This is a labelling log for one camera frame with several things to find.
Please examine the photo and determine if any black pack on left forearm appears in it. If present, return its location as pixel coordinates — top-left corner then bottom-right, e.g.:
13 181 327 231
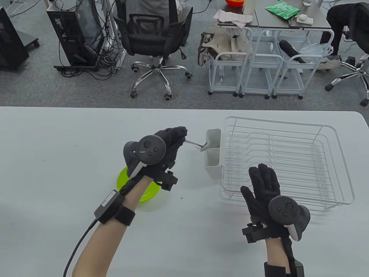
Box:
94 189 125 225

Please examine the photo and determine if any green plastic bag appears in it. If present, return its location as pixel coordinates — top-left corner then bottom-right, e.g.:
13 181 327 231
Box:
264 0 300 20

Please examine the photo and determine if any white cutlery holder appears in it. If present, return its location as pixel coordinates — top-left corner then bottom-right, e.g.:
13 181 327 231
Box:
203 128 222 179

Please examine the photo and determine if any black rolled umbrella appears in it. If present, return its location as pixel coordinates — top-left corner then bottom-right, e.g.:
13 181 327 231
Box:
278 40 307 64

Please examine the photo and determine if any person's left hand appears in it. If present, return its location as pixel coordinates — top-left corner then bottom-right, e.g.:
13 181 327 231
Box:
120 126 188 194

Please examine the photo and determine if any white wire dish rack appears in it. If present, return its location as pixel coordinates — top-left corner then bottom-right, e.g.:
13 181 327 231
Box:
220 116 356 213

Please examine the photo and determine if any clear plastic bag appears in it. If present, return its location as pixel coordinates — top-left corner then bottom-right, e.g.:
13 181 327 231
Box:
299 41 334 63

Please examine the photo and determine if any bundle of black cables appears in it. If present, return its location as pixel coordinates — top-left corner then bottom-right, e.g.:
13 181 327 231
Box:
53 35 125 82

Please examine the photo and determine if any white device on tray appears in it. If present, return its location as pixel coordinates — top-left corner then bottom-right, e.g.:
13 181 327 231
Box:
291 14 314 25

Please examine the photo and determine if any green plastic bowl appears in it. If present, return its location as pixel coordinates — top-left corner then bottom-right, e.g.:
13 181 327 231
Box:
116 166 162 203

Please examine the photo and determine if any person's left forearm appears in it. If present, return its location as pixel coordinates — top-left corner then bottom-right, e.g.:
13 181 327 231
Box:
72 175 154 277

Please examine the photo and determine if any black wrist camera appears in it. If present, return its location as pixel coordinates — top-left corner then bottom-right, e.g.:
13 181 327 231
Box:
242 223 272 244
156 170 178 191

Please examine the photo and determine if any black controller on left glove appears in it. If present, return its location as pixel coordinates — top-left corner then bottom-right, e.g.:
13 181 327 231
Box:
123 134 167 178

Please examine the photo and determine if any black right forearm strap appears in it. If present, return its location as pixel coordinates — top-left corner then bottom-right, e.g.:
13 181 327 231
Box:
263 259 305 277

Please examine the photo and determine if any dark table with white frame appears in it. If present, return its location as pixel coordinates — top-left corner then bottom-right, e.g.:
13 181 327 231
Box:
217 0 292 29
289 0 332 30

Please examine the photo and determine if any person's right hand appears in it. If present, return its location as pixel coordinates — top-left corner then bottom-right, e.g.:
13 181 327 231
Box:
240 163 290 240

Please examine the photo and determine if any black left forearm strap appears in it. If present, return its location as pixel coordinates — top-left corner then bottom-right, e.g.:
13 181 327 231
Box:
113 204 136 226

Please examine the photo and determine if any black controller on right glove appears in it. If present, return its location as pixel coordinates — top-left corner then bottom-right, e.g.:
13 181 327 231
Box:
268 196 311 242

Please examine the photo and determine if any black controller on glove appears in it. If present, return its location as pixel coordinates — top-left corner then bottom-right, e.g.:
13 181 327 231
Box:
123 134 167 178
268 196 311 242

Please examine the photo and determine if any white rolling cart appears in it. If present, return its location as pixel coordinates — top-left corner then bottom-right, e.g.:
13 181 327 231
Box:
208 27 255 97
239 28 285 99
272 29 335 100

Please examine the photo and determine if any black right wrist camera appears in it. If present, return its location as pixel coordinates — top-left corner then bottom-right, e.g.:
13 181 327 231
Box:
242 223 272 244

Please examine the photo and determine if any black computer tower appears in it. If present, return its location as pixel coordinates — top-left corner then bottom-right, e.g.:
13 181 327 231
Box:
46 0 105 72

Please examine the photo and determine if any beige tote bag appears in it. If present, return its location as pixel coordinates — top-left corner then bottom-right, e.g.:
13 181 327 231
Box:
197 31 253 68

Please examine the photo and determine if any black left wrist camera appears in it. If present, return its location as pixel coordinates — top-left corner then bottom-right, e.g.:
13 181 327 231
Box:
156 170 178 191

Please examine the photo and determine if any black mesh office chair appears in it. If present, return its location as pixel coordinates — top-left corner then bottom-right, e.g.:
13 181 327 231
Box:
113 0 194 101

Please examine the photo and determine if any pink and white cloth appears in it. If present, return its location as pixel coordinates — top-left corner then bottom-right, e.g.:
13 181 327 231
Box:
213 9 255 29

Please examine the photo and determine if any metal spoon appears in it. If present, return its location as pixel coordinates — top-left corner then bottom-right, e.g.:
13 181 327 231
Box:
184 139 212 152

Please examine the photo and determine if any white desk leg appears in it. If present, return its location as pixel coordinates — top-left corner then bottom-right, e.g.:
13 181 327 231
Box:
104 0 127 68

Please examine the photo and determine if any black rolling stand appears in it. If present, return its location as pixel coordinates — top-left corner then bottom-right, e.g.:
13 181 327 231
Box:
0 7 40 72

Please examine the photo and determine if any black forearm strap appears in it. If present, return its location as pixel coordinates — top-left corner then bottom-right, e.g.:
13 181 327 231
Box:
263 259 305 277
113 204 136 226

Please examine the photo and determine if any black cable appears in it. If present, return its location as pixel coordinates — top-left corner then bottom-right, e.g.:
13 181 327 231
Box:
63 218 99 277

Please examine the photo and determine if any person's right forearm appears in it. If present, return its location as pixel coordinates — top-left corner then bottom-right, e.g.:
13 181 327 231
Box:
264 237 294 277

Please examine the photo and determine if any office chair with chrome base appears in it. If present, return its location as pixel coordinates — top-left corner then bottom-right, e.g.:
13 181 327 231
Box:
325 51 369 107

